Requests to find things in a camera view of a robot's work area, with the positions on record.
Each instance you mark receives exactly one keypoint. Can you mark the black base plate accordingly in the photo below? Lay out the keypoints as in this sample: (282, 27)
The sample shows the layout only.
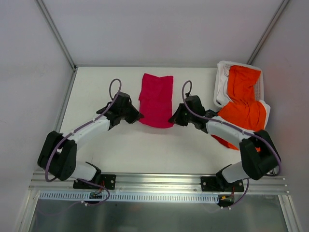
(106, 180)
(213, 184)

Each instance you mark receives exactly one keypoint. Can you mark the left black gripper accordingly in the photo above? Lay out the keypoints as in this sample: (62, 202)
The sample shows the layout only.
(132, 112)

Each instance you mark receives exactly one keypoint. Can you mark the aluminium mounting rail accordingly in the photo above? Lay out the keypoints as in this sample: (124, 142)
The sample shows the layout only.
(165, 183)

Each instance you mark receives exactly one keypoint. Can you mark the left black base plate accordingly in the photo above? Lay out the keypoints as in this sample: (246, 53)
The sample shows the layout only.
(106, 180)

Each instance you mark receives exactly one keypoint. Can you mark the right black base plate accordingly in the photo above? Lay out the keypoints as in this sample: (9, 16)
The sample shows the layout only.
(213, 184)

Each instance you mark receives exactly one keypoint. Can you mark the white slotted cable duct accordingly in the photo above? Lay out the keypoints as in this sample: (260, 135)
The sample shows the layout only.
(128, 197)

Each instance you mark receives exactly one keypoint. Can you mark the orange t shirt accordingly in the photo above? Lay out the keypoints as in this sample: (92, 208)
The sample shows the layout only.
(236, 95)

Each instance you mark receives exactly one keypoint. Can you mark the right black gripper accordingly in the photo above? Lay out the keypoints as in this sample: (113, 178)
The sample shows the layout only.
(180, 116)

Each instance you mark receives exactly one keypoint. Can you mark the right aluminium frame post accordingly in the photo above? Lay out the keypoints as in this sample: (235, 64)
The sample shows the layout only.
(265, 35)

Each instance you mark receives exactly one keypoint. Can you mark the magenta t shirt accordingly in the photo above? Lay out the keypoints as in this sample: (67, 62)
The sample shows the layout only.
(156, 101)

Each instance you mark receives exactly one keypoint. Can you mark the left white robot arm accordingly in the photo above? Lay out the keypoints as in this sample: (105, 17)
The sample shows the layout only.
(58, 156)

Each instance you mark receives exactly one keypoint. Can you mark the white laundry basket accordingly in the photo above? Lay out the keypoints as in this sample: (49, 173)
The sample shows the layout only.
(258, 84)

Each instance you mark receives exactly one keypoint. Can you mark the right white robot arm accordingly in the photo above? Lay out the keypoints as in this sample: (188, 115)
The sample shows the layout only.
(258, 154)

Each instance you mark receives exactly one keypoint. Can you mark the white t shirt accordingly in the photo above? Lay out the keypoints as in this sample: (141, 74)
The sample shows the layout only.
(223, 82)

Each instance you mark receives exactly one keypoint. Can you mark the aluminium frame post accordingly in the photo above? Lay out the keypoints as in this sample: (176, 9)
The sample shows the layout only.
(54, 30)
(265, 35)

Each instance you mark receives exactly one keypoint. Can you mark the left aluminium frame post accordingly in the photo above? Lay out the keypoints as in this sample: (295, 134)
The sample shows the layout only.
(54, 30)

